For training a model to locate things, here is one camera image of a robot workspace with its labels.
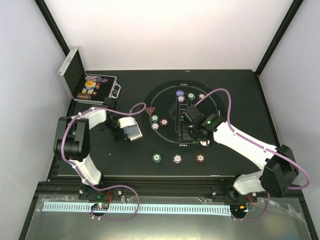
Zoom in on white dealer button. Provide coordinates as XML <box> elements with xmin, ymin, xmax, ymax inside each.
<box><xmin>200</xmin><ymin>140</ymin><xmax>210</xmax><ymax>147</ymax></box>

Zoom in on brown poker chip stack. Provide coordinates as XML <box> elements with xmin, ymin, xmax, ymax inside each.
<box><xmin>195</xmin><ymin>154</ymin><xmax>205</xmax><ymax>163</ymax></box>

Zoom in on blue white poker chip stack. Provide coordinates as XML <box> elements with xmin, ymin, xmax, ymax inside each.
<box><xmin>173</xmin><ymin>154</ymin><xmax>182</xmax><ymax>164</ymax></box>

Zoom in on purple small blind button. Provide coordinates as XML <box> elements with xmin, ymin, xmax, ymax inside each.
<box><xmin>176</xmin><ymin>90</ymin><xmax>185</xmax><ymax>97</ymax></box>

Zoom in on red triangular all-in button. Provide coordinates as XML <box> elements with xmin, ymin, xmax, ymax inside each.
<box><xmin>145</xmin><ymin>107</ymin><xmax>156</xmax><ymax>116</ymax></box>

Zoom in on green poker chip stack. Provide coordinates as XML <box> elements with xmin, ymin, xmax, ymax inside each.
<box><xmin>152</xmin><ymin>153</ymin><xmax>162</xmax><ymax>163</ymax></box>

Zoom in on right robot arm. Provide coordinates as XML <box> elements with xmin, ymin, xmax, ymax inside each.
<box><xmin>180</xmin><ymin>105</ymin><xmax>299</xmax><ymax>202</ymax></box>

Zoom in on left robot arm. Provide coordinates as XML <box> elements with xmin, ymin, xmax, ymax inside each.
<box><xmin>53</xmin><ymin>98</ymin><xmax>142</xmax><ymax>200</ymax></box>

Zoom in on round black poker mat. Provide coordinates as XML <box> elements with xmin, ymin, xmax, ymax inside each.
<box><xmin>141</xmin><ymin>80</ymin><xmax>212</xmax><ymax>153</ymax></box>

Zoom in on brown chips in case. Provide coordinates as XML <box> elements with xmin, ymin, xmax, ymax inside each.
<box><xmin>77</xmin><ymin>92</ymin><xmax>91</xmax><ymax>100</ymax></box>

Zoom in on red dice in case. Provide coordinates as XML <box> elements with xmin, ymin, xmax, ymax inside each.
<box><xmin>93</xmin><ymin>83</ymin><xmax>101</xmax><ymax>96</ymax></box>

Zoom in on yellow blue card box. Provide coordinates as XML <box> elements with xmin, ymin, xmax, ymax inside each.
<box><xmin>81</xmin><ymin>80</ymin><xmax>97</xmax><ymax>95</ymax></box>

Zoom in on aluminium poker chip case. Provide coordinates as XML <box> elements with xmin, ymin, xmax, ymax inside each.
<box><xmin>57</xmin><ymin>47</ymin><xmax>121</xmax><ymax>105</ymax></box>

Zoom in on purple chips in case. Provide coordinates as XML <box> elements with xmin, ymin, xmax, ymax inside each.
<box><xmin>85</xmin><ymin>75</ymin><xmax>109</xmax><ymax>84</ymax></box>

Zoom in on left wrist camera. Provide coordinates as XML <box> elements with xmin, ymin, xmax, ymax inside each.
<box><xmin>118</xmin><ymin>116</ymin><xmax>137</xmax><ymax>129</ymax></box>

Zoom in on black aluminium mounting rail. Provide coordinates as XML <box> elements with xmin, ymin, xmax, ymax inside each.
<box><xmin>77</xmin><ymin>174</ymin><xmax>258</xmax><ymax>203</ymax></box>

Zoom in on white perforated cable strip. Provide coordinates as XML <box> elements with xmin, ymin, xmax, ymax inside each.
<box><xmin>42</xmin><ymin>202</ymin><xmax>231</xmax><ymax>217</ymax></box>

